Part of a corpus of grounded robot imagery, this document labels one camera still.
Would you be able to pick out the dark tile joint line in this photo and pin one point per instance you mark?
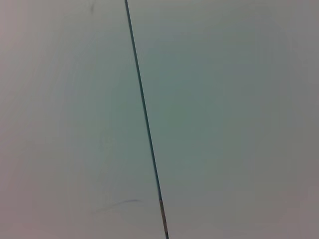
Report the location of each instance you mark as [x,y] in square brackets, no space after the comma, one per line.
[142,99]

